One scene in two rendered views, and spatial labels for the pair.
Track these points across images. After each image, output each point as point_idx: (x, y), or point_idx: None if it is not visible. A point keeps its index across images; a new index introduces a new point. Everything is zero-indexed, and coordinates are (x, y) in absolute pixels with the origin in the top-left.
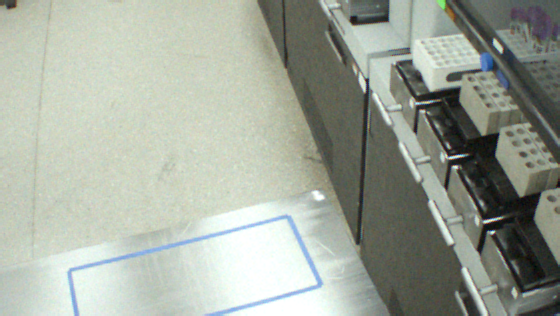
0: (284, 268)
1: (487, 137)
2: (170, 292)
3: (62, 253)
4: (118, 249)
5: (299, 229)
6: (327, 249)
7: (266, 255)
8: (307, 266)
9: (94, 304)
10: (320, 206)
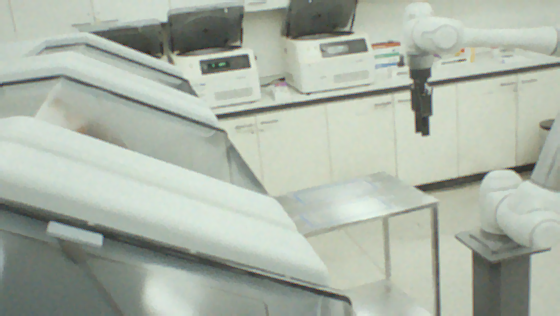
0: (312, 216)
1: None
2: (350, 208)
3: (398, 210)
4: (375, 213)
5: (308, 224)
6: (297, 221)
7: (319, 218)
8: (304, 217)
9: (376, 203)
10: (300, 230)
